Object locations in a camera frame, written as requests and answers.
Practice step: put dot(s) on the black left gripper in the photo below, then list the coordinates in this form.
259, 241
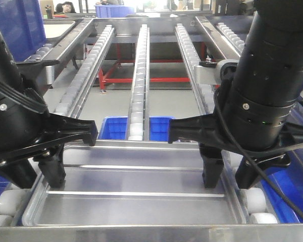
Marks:
40, 138

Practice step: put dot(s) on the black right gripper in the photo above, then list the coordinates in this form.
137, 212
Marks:
212, 138

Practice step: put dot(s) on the ribbed silver metal tray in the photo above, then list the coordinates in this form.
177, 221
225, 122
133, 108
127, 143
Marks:
134, 183

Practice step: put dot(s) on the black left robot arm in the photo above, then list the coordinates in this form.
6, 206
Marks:
17, 103

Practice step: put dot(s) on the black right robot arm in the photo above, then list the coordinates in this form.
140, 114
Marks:
255, 102

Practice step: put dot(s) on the grey tray far left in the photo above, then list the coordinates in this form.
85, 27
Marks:
56, 28

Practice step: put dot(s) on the right white roller track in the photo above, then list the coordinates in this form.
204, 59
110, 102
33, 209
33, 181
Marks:
192, 58

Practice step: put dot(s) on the white roller track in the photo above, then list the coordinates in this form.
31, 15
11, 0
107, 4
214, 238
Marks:
192, 58
11, 199
138, 113

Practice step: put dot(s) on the left white roller track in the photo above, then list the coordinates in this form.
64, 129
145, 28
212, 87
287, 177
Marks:
11, 199

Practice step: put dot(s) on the blue bin lower right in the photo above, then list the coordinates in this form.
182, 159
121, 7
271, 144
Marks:
290, 181

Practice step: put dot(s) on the blue bin below centre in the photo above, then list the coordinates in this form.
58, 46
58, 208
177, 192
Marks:
114, 128

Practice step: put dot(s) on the middle white roller track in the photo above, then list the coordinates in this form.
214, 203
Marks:
138, 113

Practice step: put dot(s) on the far left roller track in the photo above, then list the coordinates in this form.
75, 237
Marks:
40, 53

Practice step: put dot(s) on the far right roller track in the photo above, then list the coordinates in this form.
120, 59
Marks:
232, 38

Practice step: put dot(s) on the large blue bin upper left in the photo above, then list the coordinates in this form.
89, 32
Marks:
22, 27

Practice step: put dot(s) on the person in background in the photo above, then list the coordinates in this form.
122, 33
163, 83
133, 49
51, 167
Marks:
66, 7

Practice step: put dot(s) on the far blue bin background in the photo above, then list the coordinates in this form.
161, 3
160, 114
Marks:
113, 11

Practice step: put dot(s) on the steel front shelf rail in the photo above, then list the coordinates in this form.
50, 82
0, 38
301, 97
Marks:
274, 232

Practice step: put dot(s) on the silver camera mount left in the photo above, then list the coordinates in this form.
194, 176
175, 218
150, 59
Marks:
30, 71

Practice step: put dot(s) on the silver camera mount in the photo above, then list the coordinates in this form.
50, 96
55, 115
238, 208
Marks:
213, 73
30, 71

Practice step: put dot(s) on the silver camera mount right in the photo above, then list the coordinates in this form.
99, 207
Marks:
213, 73

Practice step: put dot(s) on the red metal floor frame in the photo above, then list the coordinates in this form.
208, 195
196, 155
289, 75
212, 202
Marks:
166, 66

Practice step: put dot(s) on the steel divider rail right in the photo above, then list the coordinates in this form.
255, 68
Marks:
218, 46

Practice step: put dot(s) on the steel divider rail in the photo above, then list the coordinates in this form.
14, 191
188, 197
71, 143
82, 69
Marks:
218, 46
64, 49

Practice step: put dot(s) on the steel divider rail left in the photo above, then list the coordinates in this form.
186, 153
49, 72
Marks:
64, 49

